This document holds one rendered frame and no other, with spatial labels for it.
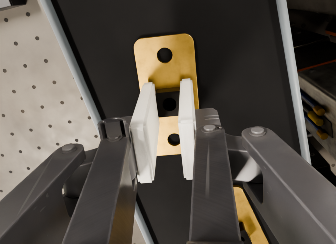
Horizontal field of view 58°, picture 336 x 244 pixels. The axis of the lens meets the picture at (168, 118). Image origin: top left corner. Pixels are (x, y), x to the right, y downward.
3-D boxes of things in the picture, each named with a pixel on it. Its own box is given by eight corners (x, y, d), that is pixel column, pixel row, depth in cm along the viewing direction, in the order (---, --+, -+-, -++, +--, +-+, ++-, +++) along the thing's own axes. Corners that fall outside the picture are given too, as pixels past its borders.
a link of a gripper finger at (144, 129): (154, 183, 14) (138, 185, 14) (160, 124, 21) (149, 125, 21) (145, 125, 13) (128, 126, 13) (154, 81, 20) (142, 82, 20)
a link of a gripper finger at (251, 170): (197, 155, 12) (277, 149, 11) (193, 108, 16) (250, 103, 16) (200, 188, 12) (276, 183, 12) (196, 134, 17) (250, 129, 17)
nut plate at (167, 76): (202, 150, 22) (203, 158, 21) (150, 154, 22) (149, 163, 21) (193, 32, 19) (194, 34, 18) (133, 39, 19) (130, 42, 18)
